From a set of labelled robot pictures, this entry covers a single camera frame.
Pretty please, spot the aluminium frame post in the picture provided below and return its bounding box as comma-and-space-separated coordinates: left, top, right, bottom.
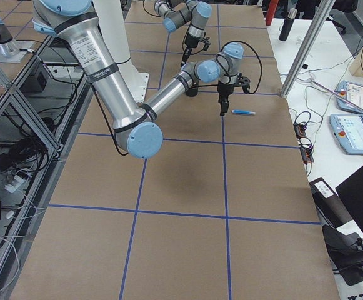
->
279, 0, 335, 98

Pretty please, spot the black mesh pen cup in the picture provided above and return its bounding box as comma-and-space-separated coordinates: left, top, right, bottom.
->
185, 86, 199, 97

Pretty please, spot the orange black connector box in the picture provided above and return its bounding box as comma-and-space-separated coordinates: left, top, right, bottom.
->
293, 122, 307, 139

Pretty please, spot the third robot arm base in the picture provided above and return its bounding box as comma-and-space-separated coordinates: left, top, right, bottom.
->
0, 18, 25, 63

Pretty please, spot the black monitor stand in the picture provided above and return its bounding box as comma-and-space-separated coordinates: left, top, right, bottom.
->
309, 177, 363, 286

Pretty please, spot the teach pendant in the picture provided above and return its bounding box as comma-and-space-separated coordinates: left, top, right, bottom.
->
336, 81, 363, 113
329, 114, 363, 155

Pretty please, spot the near teach pendant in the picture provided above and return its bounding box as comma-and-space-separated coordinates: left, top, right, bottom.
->
329, 114, 363, 155

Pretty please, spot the far teach pendant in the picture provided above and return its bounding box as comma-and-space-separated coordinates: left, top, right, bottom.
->
336, 81, 363, 113

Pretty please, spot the black thermos bottle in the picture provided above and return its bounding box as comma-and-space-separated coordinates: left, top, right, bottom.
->
279, 8, 297, 42

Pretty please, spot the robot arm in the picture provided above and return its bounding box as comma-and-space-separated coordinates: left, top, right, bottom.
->
32, 1, 244, 159
154, 1, 212, 66

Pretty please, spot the brown paper table cover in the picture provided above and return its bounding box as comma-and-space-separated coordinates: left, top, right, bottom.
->
11, 5, 339, 299

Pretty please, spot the blue marker pen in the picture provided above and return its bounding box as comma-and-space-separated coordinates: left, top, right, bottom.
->
232, 109, 256, 116

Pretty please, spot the black power adapter box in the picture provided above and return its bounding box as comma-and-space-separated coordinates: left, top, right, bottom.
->
20, 62, 49, 93

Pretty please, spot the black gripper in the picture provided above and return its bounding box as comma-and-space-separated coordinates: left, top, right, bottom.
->
217, 73, 250, 116
181, 31, 211, 66

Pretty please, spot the red bottle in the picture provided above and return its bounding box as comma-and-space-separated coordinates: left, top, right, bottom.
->
265, 0, 279, 26

